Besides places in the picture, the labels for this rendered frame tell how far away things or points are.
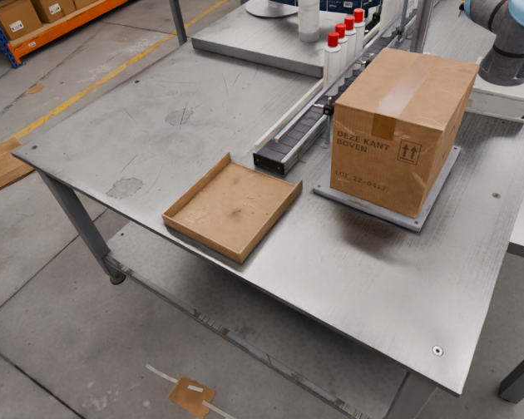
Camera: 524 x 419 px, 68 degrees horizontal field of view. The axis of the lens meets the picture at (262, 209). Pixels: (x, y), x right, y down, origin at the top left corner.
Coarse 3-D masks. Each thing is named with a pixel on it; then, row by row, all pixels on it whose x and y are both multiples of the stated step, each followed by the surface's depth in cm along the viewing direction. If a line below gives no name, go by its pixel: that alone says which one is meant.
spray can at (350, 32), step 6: (348, 18) 127; (348, 24) 127; (348, 30) 129; (354, 30) 130; (348, 36) 129; (354, 36) 130; (348, 42) 131; (354, 42) 132; (348, 48) 132; (354, 48) 134; (348, 54) 134; (348, 60) 135; (348, 72) 139; (348, 78) 140
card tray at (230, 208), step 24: (216, 168) 117; (240, 168) 119; (192, 192) 111; (216, 192) 113; (240, 192) 112; (264, 192) 111; (288, 192) 110; (168, 216) 106; (192, 216) 107; (216, 216) 106; (240, 216) 105; (264, 216) 105; (216, 240) 100; (240, 240) 100
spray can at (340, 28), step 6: (336, 24) 125; (342, 24) 124; (336, 30) 124; (342, 30) 123; (342, 36) 125; (342, 42) 125; (342, 48) 127; (342, 54) 128; (342, 60) 130; (342, 66) 131; (342, 78) 135; (342, 84) 137
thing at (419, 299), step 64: (448, 0) 193; (192, 64) 169; (256, 64) 164; (64, 128) 143; (128, 128) 140; (192, 128) 136; (256, 128) 133; (512, 128) 122; (128, 192) 116; (448, 192) 106; (512, 192) 104; (256, 256) 96; (320, 256) 95; (384, 256) 93; (448, 256) 92; (320, 320) 84; (384, 320) 82; (448, 320) 81; (448, 384) 73
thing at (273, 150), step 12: (396, 36) 163; (372, 48) 155; (360, 72) 143; (348, 84) 138; (324, 96) 134; (336, 96) 133; (312, 108) 130; (300, 120) 126; (312, 120) 125; (300, 132) 121; (276, 144) 118; (288, 144) 118; (264, 156) 115; (276, 156) 114
